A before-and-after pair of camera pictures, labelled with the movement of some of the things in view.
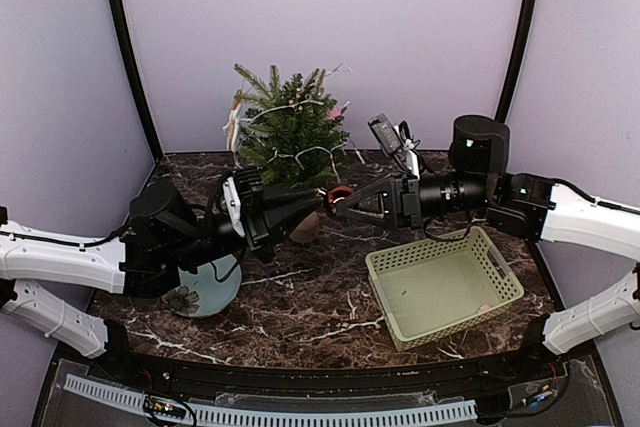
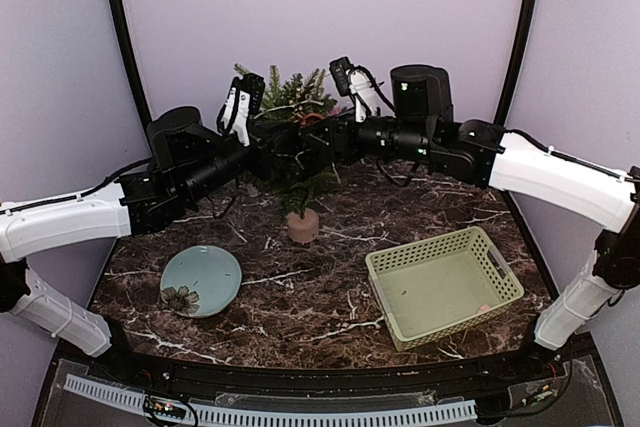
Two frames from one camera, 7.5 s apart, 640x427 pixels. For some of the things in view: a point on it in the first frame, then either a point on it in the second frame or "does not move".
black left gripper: [267, 220] -> [266, 144]
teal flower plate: [206, 291] does not move
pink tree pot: [307, 229] does not move
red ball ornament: [338, 193] -> [310, 118]
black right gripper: [402, 206] -> [342, 143]
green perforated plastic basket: [425, 290] does not move
